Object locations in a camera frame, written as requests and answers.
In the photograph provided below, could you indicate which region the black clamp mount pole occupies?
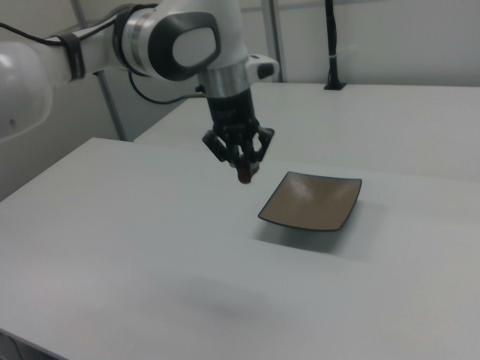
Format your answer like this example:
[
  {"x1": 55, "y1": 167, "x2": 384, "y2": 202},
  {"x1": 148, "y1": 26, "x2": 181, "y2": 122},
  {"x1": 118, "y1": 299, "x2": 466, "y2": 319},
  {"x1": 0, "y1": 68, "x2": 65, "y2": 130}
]
[{"x1": 323, "y1": 0, "x2": 347, "y2": 92}]

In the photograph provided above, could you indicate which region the small brown round food item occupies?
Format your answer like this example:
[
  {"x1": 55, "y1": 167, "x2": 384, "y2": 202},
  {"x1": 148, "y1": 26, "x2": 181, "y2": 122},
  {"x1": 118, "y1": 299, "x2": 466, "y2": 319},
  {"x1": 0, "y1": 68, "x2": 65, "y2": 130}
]
[{"x1": 235, "y1": 163, "x2": 260, "y2": 185}]

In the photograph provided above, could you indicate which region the square brown ceramic plate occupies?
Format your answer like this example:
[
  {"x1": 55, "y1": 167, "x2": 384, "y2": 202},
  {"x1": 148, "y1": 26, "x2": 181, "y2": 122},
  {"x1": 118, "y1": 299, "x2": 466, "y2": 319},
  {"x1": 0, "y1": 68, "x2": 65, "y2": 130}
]
[{"x1": 257, "y1": 171, "x2": 363, "y2": 233}]

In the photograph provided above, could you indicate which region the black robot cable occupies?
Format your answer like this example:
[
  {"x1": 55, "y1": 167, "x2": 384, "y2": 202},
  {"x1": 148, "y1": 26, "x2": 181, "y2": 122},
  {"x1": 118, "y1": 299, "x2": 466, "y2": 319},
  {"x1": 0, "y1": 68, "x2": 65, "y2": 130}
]
[{"x1": 0, "y1": 3, "x2": 206, "y2": 105}]

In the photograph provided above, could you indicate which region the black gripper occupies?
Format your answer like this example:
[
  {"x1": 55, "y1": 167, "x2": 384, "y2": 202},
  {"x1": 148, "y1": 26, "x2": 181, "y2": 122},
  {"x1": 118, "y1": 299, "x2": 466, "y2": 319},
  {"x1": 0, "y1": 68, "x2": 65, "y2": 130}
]
[{"x1": 202, "y1": 88, "x2": 275, "y2": 175}]

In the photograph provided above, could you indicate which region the grey metal frame post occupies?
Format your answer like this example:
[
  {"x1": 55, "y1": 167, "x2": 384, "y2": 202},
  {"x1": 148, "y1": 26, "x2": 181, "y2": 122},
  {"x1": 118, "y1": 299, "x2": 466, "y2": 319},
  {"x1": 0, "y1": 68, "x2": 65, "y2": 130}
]
[
  {"x1": 261, "y1": 0, "x2": 289, "y2": 84},
  {"x1": 71, "y1": 0, "x2": 128, "y2": 143}
]

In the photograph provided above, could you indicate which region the black velcro cable strap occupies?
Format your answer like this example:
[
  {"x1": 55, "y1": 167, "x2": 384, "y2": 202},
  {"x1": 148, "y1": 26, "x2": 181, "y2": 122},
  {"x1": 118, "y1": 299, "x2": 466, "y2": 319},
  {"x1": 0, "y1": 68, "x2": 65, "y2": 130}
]
[{"x1": 55, "y1": 32, "x2": 86, "y2": 82}]

